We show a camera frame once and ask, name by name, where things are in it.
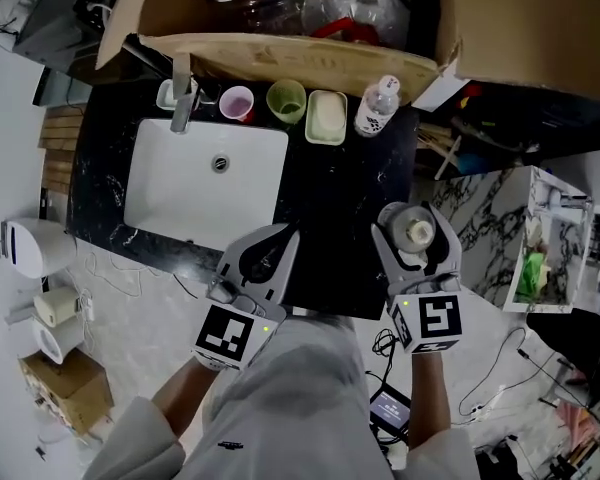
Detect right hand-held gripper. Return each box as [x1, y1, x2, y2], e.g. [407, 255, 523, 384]
[370, 203, 464, 356]

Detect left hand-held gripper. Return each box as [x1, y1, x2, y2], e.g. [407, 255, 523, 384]
[192, 223, 301, 372]

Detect person's right forearm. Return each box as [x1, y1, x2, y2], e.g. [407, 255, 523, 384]
[406, 351, 455, 453]

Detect person's left forearm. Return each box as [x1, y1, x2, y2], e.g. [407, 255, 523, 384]
[151, 359, 222, 440]

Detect white sink basin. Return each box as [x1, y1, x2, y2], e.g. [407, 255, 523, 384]
[123, 117, 290, 254]

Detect black marble vanity table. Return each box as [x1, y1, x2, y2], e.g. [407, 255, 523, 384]
[63, 74, 422, 322]

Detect clear plastic water bottle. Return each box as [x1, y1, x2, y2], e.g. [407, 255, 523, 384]
[353, 73, 402, 139]

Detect white marble cabinet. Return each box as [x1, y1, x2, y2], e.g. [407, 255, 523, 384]
[428, 164, 595, 315]

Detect white wristband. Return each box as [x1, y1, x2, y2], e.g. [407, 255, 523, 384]
[191, 353, 232, 373]

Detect green cloth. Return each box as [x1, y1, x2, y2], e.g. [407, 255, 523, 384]
[516, 249, 552, 300]

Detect bundle of wooden sticks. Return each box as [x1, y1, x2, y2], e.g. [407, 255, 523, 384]
[416, 121, 465, 183]

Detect person's white clothing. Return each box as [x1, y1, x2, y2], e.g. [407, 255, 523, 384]
[81, 314, 482, 480]

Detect pale green soap dish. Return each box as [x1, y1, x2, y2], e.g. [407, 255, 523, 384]
[304, 89, 349, 147]

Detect black tablet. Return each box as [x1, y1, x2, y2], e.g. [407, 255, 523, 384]
[368, 386, 413, 440]

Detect chrome cabinet faucet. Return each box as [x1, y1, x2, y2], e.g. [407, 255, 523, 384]
[535, 180, 592, 215]

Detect red plastic cup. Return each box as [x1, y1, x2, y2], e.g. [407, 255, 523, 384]
[218, 85, 256, 125]

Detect green textured plastic cup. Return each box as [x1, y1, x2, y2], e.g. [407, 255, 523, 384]
[265, 78, 308, 126]

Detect white soap bar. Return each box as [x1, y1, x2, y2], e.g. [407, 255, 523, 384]
[313, 94, 345, 135]

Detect white power adapter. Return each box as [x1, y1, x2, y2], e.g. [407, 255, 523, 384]
[76, 291, 97, 323]

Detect small white soap dish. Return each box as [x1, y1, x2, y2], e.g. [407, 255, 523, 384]
[155, 78, 182, 113]

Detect small beige device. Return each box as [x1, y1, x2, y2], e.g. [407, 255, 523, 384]
[31, 286, 82, 328]

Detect black bag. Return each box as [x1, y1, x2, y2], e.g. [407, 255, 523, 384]
[473, 435, 531, 480]

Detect white cylindrical bucket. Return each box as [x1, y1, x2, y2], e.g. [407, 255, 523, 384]
[6, 311, 85, 368]

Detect white round bin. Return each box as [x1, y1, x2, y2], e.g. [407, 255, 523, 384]
[0, 217, 80, 280]

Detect small cardboard box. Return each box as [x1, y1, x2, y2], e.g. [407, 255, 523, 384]
[18, 349, 116, 438]

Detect wooden stairs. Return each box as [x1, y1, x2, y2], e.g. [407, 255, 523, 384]
[36, 104, 89, 200]

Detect large cardboard box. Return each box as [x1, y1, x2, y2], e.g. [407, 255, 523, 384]
[94, 0, 600, 109]

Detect grey glass panel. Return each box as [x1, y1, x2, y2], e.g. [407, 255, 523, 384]
[31, 66, 94, 108]

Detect dark grey appliance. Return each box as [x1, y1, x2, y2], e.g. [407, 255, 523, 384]
[11, 0, 112, 70]

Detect black floor cable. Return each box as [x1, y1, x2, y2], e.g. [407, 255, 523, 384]
[172, 271, 201, 300]
[457, 326, 530, 418]

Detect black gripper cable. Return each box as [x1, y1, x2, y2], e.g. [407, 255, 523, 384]
[371, 328, 400, 358]

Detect white floor cable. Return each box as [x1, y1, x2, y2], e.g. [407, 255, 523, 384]
[79, 251, 162, 300]

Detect red handled tool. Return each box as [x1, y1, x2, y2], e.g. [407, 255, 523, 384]
[308, 16, 382, 48]

